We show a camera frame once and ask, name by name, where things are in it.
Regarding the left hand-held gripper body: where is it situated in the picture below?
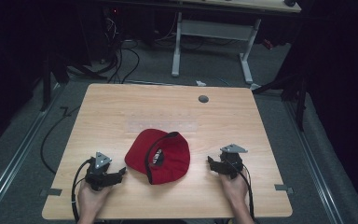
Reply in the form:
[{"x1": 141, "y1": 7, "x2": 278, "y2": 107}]
[{"x1": 84, "y1": 151, "x2": 121, "y2": 192}]

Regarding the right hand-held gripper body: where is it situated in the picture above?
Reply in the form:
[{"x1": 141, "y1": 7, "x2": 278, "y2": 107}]
[{"x1": 210, "y1": 143, "x2": 249, "y2": 180}]

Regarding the red baseball cap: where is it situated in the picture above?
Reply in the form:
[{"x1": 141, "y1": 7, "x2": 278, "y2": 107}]
[{"x1": 124, "y1": 128, "x2": 191, "y2": 186}]

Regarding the person's right hand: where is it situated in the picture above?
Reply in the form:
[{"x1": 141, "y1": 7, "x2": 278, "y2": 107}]
[{"x1": 219, "y1": 172, "x2": 250, "y2": 209}]

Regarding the person's left hand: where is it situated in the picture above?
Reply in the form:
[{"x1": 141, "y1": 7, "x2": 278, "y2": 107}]
[{"x1": 77, "y1": 180, "x2": 114, "y2": 222}]

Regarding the grey tape strip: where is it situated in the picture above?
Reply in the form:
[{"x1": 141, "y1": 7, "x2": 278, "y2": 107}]
[
  {"x1": 274, "y1": 184, "x2": 295, "y2": 194},
  {"x1": 40, "y1": 188, "x2": 63, "y2": 198}
]

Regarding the black metal stand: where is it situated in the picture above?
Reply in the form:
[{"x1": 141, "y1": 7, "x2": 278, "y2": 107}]
[
  {"x1": 39, "y1": 52, "x2": 71, "y2": 112},
  {"x1": 252, "y1": 71, "x2": 309, "y2": 132}
]

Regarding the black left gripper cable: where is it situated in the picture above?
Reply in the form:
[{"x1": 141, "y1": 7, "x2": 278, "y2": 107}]
[{"x1": 71, "y1": 158, "x2": 93, "y2": 223}]

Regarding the black cable on floor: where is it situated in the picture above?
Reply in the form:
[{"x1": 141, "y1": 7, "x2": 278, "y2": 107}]
[{"x1": 40, "y1": 105, "x2": 81, "y2": 175}]

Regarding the metal floor rail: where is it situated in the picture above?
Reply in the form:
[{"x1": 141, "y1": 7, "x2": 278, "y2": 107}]
[
  {"x1": 283, "y1": 101, "x2": 344, "y2": 224},
  {"x1": 0, "y1": 83, "x2": 63, "y2": 218}
]

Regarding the bundle of black cables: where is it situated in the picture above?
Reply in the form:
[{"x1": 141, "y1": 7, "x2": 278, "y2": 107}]
[{"x1": 68, "y1": 18, "x2": 141, "y2": 85}]

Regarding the white metal desk frame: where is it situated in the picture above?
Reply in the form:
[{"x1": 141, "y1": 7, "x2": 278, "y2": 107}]
[{"x1": 171, "y1": 11, "x2": 262, "y2": 86}]

